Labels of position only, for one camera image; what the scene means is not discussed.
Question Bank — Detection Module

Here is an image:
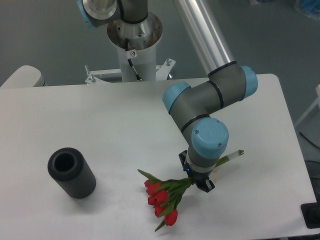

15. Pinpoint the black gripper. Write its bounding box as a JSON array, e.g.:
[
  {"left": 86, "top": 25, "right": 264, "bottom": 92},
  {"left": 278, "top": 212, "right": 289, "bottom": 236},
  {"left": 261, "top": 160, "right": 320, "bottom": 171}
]
[{"left": 178, "top": 150, "right": 215, "bottom": 193}]

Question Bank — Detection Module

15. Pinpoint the red tulip bouquet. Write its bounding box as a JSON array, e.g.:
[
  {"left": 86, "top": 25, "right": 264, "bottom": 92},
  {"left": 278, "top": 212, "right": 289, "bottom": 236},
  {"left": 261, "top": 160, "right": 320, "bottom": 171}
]
[{"left": 137, "top": 149, "right": 245, "bottom": 231}]

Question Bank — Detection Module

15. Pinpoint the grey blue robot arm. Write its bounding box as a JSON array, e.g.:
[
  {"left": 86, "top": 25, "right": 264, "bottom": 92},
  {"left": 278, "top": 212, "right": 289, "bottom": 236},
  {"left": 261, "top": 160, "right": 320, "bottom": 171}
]
[{"left": 77, "top": 0, "right": 258, "bottom": 192}]

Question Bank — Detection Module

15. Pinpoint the black ribbed vase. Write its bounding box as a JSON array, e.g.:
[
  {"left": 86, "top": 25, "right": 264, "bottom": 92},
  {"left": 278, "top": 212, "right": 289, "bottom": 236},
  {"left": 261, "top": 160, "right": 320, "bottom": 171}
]
[{"left": 47, "top": 147, "right": 96, "bottom": 199}]

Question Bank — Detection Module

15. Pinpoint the black device at table edge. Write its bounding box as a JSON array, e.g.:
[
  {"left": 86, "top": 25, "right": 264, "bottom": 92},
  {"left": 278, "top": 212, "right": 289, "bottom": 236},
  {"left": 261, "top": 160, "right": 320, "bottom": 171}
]
[{"left": 300, "top": 202, "right": 320, "bottom": 229}]

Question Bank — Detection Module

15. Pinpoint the white furniture leg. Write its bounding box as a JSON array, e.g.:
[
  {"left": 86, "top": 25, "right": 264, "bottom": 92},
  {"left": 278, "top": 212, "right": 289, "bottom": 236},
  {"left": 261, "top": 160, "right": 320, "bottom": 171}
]
[{"left": 294, "top": 85, "right": 320, "bottom": 128}]

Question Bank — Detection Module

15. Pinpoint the white rounded chair back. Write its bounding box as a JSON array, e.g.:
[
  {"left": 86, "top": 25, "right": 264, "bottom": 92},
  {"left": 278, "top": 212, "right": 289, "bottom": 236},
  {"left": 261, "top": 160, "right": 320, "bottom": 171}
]
[{"left": 0, "top": 65, "right": 48, "bottom": 89}]

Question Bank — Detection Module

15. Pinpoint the blue bag in corner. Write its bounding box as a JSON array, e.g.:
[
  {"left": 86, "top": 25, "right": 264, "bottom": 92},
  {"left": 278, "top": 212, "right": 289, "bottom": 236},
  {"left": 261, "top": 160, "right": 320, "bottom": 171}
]
[{"left": 294, "top": 0, "right": 320, "bottom": 20}]

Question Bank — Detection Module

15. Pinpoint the white metal base frame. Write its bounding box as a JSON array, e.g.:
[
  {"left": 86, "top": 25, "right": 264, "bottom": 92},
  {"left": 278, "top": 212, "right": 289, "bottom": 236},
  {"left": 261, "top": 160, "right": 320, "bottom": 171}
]
[{"left": 84, "top": 58, "right": 176, "bottom": 85}]

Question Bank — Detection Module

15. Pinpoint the black cable on pedestal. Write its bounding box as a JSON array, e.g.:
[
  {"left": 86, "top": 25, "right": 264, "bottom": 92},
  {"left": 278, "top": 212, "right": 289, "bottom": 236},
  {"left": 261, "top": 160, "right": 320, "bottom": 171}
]
[{"left": 124, "top": 37, "right": 144, "bottom": 82}]

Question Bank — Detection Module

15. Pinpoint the black cable on floor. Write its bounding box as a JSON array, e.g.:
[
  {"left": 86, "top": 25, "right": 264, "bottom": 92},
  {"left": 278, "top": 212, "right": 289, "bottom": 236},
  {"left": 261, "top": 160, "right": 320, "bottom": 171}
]
[{"left": 299, "top": 131, "right": 320, "bottom": 148}]

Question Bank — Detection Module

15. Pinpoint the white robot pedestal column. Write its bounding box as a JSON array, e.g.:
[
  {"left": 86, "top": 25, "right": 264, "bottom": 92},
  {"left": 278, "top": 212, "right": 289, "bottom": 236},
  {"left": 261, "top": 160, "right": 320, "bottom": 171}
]
[{"left": 107, "top": 12, "right": 163, "bottom": 82}]

